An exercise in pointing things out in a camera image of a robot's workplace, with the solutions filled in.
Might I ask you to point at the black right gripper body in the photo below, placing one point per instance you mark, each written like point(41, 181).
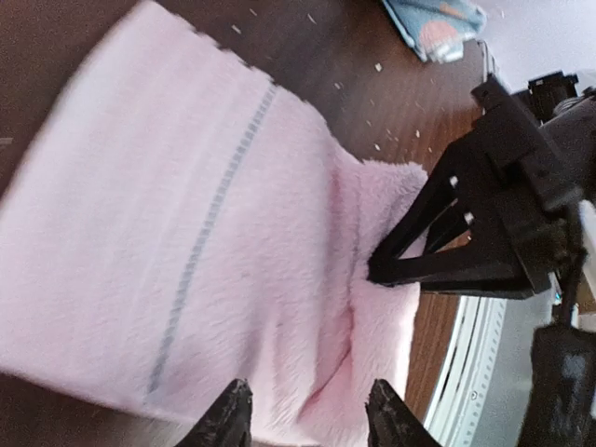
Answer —
point(541, 144)

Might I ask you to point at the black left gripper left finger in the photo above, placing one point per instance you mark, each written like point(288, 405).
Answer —
point(227, 422)

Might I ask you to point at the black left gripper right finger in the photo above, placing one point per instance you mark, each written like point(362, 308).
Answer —
point(391, 423)

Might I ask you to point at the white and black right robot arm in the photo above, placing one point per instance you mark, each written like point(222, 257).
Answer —
point(562, 356)

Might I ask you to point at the large pink towel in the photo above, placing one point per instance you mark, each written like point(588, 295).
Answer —
point(180, 221)

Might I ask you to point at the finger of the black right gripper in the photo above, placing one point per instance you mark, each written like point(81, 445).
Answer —
point(516, 255)
point(461, 183)

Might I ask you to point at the blue patterned crumpled cloth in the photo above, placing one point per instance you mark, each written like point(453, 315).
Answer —
point(436, 30)

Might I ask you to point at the aluminium front rail frame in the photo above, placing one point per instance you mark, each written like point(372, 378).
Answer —
point(455, 408)

